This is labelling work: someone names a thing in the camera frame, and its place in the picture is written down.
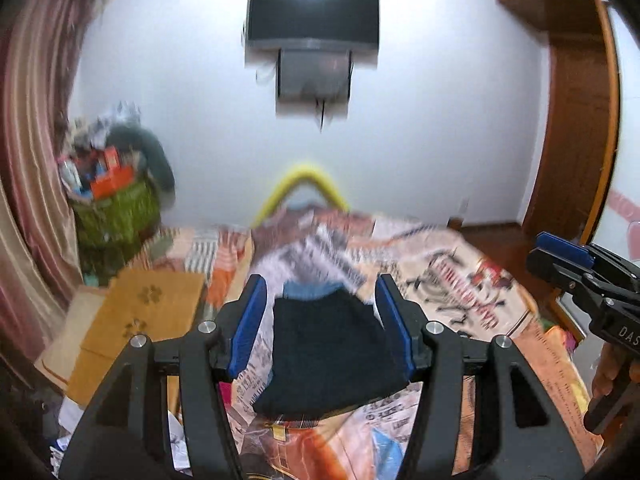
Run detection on brown wooden door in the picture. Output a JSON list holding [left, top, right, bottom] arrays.
[[490, 0, 623, 246]]

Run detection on black wall television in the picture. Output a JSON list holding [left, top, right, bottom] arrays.
[[245, 0, 381, 53]]

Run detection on yellow padded tube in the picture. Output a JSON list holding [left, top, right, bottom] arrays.
[[252, 161, 351, 228]]

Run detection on orange box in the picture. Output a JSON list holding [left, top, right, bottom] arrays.
[[90, 147, 136, 198]]

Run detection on orange newspaper print blanket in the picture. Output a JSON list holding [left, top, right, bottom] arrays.
[[135, 205, 606, 480]]

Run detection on white door with pink decal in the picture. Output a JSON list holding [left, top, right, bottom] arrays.
[[582, 10, 640, 261]]

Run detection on pink striped curtain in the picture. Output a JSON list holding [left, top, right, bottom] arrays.
[[0, 0, 113, 361]]

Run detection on grey pillow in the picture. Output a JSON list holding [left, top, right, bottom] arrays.
[[107, 125, 177, 206]]

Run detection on person's right hand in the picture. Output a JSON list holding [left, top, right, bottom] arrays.
[[591, 345, 627, 401]]

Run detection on grey box under television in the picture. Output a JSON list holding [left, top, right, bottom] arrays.
[[276, 49, 353, 118]]

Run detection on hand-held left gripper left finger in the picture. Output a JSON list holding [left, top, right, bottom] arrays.
[[57, 274, 268, 480]]

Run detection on black pants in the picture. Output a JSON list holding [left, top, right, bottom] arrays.
[[252, 290, 423, 418]]

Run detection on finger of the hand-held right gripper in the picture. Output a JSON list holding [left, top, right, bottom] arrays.
[[534, 231, 599, 268], [525, 249, 607, 295]]

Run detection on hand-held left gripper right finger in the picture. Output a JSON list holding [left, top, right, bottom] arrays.
[[375, 274, 586, 480]]

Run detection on crumpled silvery bag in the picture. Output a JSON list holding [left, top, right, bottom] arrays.
[[75, 102, 143, 148]]

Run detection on green bag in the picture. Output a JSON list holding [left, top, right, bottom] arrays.
[[70, 180, 161, 251]]

